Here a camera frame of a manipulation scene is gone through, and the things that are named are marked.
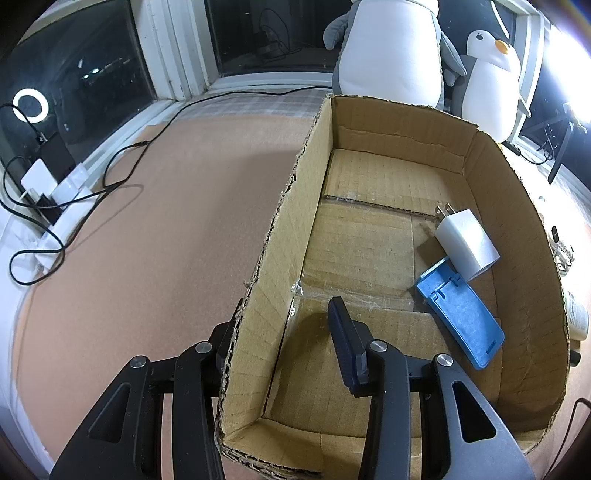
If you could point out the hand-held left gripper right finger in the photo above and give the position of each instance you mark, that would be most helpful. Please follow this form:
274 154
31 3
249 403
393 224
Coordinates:
342 344

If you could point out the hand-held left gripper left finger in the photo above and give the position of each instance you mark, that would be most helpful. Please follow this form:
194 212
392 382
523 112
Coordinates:
220 339

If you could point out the cardboard box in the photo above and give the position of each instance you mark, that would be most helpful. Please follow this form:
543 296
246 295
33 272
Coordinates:
369 240

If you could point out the blue plastic case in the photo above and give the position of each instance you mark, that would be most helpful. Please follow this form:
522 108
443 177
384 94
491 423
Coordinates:
461 318

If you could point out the white power strip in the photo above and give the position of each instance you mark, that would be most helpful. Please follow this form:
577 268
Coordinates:
69 210

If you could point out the black power adapter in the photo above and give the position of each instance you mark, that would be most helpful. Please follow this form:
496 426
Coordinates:
48 206

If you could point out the white plastic bottle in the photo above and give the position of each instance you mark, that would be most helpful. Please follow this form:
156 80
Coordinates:
577 316

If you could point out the metal key bunch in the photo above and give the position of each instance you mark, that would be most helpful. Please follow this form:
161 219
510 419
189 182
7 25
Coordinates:
562 251

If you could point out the grey checked cloth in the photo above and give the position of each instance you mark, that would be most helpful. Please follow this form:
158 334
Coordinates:
258 104

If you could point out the white power adapter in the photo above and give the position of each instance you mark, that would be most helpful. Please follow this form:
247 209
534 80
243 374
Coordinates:
39 177

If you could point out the black rectangular device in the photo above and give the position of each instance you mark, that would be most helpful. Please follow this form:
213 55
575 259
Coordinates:
60 154

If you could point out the small white penguin plush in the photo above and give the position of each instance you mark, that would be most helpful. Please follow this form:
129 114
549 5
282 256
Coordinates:
489 92

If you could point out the large grey white penguin plush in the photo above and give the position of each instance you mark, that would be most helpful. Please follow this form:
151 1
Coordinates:
392 55

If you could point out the black tripod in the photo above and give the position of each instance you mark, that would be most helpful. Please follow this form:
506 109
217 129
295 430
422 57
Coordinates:
564 143

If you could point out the bright lamp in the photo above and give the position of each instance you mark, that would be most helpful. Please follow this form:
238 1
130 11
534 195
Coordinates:
570 60

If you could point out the white wall charger plug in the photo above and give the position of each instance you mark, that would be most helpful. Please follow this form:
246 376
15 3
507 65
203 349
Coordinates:
466 244

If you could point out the white window frame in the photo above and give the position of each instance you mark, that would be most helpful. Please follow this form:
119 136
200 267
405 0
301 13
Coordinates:
159 50

